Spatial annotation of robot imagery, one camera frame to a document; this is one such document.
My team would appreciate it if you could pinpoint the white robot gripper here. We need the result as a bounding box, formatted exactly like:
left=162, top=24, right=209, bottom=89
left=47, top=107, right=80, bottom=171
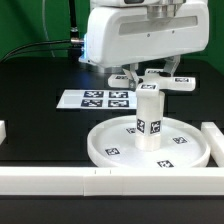
left=86, top=1, right=209, bottom=91

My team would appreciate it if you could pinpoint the white cross-shaped table base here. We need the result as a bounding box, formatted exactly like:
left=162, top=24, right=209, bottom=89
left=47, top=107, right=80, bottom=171
left=108, top=69, right=196, bottom=95

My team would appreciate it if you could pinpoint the white round table top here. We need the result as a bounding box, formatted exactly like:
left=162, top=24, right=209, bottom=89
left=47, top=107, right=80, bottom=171
left=87, top=115, right=210, bottom=168

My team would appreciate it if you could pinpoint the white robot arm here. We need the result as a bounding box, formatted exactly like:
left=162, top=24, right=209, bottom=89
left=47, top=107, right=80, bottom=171
left=80, top=0, right=209, bottom=79

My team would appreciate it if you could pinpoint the white marker sheet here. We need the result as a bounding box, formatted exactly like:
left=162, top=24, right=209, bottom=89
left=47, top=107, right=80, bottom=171
left=57, top=90, right=137, bottom=110

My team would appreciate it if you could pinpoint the white right fence block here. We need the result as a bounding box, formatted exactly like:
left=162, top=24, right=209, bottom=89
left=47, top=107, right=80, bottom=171
left=201, top=122, right=224, bottom=168

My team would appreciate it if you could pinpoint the white fence block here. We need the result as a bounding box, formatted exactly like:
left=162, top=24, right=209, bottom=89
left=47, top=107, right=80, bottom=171
left=201, top=122, right=224, bottom=168
left=0, top=120, right=6, bottom=145

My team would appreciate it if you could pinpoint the white left fence block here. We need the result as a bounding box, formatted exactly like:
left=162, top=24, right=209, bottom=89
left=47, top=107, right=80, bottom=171
left=0, top=120, right=6, bottom=145

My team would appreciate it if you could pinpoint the white front fence bar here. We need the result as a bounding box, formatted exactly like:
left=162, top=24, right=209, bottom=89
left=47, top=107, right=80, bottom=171
left=0, top=167, right=224, bottom=196

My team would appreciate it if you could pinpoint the black vertical cable connector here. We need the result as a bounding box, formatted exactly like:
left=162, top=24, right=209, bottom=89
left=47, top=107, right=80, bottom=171
left=68, top=0, right=79, bottom=38

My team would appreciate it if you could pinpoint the black cable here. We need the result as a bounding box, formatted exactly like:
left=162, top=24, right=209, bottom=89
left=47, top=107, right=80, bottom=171
left=0, top=38, right=84, bottom=64

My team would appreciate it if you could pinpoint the thin grey cable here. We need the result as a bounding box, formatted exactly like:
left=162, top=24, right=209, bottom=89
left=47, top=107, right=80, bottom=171
left=41, top=0, right=56, bottom=58

